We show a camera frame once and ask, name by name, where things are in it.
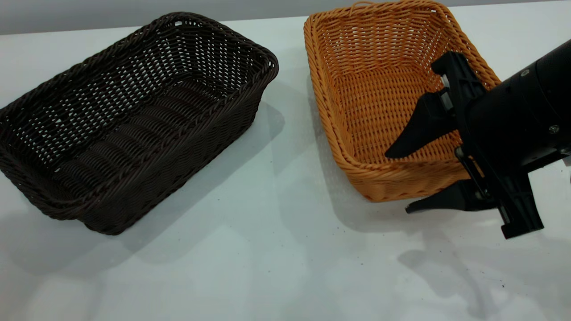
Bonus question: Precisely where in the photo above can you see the orange wicker basket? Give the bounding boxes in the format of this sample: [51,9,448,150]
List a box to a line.
[303,0,503,203]

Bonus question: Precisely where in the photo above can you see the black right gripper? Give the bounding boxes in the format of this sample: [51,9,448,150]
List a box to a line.
[385,51,571,240]

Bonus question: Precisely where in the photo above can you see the black wicker basket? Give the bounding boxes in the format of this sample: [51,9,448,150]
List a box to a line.
[0,12,280,236]

